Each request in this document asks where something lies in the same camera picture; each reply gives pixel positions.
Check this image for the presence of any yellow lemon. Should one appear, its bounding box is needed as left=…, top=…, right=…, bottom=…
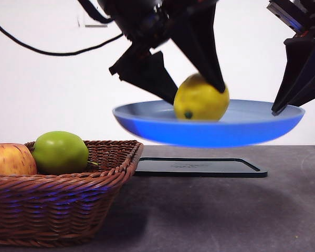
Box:
left=173, top=73, right=230, bottom=122

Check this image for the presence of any blue round plate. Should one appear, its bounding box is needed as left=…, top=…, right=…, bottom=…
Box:
left=112, top=99, right=306, bottom=149

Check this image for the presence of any brown woven wicker basket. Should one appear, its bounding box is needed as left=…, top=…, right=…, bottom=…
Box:
left=0, top=140, right=144, bottom=248

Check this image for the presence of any black flat tray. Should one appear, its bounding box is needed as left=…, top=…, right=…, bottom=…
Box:
left=133, top=157, right=268, bottom=179

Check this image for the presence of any green apple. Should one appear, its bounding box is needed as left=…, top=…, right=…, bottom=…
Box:
left=31, top=131, right=90, bottom=175

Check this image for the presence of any red yellow apple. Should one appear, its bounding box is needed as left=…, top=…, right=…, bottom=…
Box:
left=0, top=143, right=38, bottom=176

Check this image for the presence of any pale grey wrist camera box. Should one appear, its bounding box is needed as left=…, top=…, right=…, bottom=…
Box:
left=267, top=0, right=308, bottom=34

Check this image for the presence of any long black cable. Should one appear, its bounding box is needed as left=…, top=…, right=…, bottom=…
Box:
left=0, top=8, right=125, bottom=57

